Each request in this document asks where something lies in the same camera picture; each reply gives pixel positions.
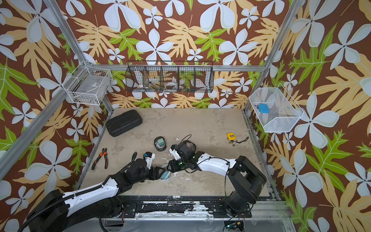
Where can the black ribbed hard case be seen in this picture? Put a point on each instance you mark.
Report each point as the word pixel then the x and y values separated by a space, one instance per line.
pixel 123 123

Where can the teal charger plug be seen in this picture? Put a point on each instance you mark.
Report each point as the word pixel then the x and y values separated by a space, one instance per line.
pixel 167 175

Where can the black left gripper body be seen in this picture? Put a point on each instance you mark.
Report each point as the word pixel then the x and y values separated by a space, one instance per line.
pixel 152 173

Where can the white wire basket left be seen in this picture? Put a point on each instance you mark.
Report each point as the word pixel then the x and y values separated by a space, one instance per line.
pixel 88 84

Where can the orange handled pliers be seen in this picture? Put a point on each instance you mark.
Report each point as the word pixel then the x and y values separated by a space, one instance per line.
pixel 104 155

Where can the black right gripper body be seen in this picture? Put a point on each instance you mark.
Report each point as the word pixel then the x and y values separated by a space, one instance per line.
pixel 178 165

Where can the yellow tape measure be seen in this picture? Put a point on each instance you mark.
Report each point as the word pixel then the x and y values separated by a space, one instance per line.
pixel 231 137

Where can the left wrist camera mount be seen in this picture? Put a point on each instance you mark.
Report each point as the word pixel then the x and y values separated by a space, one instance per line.
pixel 149 157

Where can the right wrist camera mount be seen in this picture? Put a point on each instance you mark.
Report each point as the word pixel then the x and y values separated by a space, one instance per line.
pixel 180 150

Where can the white wire basket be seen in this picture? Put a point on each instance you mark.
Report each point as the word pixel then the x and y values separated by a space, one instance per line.
pixel 88 84
pixel 284 113

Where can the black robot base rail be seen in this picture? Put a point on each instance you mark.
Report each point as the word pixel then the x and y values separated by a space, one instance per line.
pixel 135 207

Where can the black wire basket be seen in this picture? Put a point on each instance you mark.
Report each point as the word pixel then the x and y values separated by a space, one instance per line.
pixel 170 76

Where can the white wire basket right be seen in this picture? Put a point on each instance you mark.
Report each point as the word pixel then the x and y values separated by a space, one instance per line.
pixel 284 113

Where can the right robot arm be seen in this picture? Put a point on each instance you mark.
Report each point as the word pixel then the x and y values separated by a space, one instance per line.
pixel 248 181

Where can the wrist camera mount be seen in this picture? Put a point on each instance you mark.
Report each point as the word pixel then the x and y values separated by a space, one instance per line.
pixel 180 150
pixel 149 157

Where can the mint green charger plug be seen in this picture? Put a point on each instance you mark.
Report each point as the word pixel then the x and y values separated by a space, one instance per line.
pixel 161 143

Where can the blue object in basket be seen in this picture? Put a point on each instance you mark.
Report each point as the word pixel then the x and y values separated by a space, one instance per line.
pixel 263 108

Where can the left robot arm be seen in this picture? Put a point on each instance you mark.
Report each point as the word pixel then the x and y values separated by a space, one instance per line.
pixel 59 211

